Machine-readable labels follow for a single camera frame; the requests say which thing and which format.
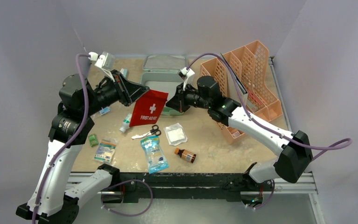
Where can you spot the bandage box in bag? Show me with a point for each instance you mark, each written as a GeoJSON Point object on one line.
{"type": "Point", "coordinates": [106, 150]}

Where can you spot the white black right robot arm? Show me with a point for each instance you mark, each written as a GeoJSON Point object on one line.
{"type": "Point", "coordinates": [292, 149]}

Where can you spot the black handled scissors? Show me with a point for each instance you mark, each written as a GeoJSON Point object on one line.
{"type": "Point", "coordinates": [154, 131]}

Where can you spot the mint green open case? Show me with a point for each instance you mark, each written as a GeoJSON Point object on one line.
{"type": "Point", "coordinates": [161, 73]}

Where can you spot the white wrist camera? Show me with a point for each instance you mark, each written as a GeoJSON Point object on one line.
{"type": "Point", "coordinates": [187, 74]}
{"type": "Point", "coordinates": [104, 62]}

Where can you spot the peach plastic file organizer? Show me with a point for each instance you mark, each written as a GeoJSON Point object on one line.
{"type": "Point", "coordinates": [250, 63]}

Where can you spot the white gauze packets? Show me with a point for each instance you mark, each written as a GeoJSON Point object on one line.
{"type": "Point", "coordinates": [175, 134]}

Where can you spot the blue wet wipes packet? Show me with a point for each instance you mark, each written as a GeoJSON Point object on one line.
{"type": "Point", "coordinates": [156, 160]}

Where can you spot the red first aid pouch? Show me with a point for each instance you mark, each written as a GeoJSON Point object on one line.
{"type": "Point", "coordinates": [148, 108]}

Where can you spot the brown glass medicine bottle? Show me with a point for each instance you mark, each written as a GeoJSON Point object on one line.
{"type": "Point", "coordinates": [185, 155]}

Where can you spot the white bottle green label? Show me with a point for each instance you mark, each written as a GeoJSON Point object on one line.
{"type": "Point", "coordinates": [126, 123]}

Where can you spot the small green box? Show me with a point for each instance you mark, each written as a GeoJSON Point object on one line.
{"type": "Point", "coordinates": [93, 141]}

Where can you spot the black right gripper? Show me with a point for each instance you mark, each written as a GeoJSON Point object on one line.
{"type": "Point", "coordinates": [181, 101]}

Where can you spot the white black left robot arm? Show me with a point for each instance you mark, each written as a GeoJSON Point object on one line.
{"type": "Point", "coordinates": [52, 202]}

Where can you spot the blue white sachet packet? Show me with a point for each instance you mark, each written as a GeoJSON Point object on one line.
{"type": "Point", "coordinates": [104, 110]}

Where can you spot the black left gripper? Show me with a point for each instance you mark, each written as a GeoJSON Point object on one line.
{"type": "Point", "coordinates": [129, 91]}

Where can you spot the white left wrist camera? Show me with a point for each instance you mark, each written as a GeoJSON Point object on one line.
{"type": "Point", "coordinates": [104, 62]}

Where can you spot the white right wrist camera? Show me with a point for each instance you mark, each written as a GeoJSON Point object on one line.
{"type": "Point", "coordinates": [187, 74]}

